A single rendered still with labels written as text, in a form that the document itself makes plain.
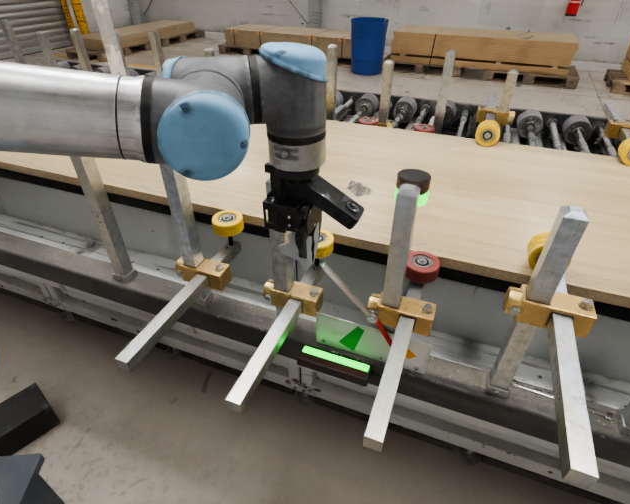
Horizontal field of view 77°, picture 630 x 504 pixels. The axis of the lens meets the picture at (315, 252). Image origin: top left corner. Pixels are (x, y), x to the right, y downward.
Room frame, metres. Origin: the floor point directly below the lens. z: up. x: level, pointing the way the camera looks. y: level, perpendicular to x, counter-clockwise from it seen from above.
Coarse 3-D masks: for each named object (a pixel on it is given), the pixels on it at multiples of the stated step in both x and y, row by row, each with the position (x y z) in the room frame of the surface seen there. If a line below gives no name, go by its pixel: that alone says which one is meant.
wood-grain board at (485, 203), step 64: (256, 128) 1.55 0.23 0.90; (384, 128) 1.55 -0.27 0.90; (128, 192) 1.05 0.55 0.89; (192, 192) 1.03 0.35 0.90; (256, 192) 1.03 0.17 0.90; (384, 192) 1.03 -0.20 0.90; (448, 192) 1.03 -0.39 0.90; (512, 192) 1.03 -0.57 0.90; (576, 192) 1.03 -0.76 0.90; (448, 256) 0.72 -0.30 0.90; (512, 256) 0.72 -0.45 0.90; (576, 256) 0.72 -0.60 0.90
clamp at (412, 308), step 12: (372, 300) 0.61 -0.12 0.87; (408, 300) 0.61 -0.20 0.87; (420, 300) 0.61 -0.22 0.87; (384, 312) 0.59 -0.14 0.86; (396, 312) 0.58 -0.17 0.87; (408, 312) 0.58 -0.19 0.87; (420, 312) 0.58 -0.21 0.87; (432, 312) 0.58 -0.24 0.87; (384, 324) 0.59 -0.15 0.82; (396, 324) 0.58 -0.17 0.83; (420, 324) 0.56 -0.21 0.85
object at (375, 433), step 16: (416, 288) 0.66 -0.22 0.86; (400, 320) 0.56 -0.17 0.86; (400, 336) 0.52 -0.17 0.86; (400, 352) 0.48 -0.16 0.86; (384, 368) 0.45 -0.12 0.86; (400, 368) 0.45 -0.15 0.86; (384, 384) 0.41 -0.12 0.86; (384, 400) 0.38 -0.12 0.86; (384, 416) 0.35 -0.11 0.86; (368, 432) 0.33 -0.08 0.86; (384, 432) 0.33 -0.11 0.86
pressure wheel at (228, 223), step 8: (216, 216) 0.89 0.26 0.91; (224, 216) 0.88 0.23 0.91; (232, 216) 0.89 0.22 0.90; (240, 216) 0.89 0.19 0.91; (216, 224) 0.85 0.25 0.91; (224, 224) 0.85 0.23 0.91; (232, 224) 0.85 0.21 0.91; (240, 224) 0.86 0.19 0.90; (216, 232) 0.85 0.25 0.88; (224, 232) 0.84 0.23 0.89; (232, 232) 0.85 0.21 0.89; (232, 240) 0.88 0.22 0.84
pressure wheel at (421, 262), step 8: (416, 256) 0.72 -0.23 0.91; (424, 256) 0.72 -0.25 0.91; (432, 256) 0.72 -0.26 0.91; (408, 264) 0.69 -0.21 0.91; (416, 264) 0.69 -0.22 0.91; (424, 264) 0.69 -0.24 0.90; (432, 264) 0.69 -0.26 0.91; (408, 272) 0.68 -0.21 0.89; (416, 272) 0.66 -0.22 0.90; (424, 272) 0.66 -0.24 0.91; (432, 272) 0.66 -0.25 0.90; (416, 280) 0.66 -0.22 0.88; (424, 280) 0.66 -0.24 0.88; (432, 280) 0.66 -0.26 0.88
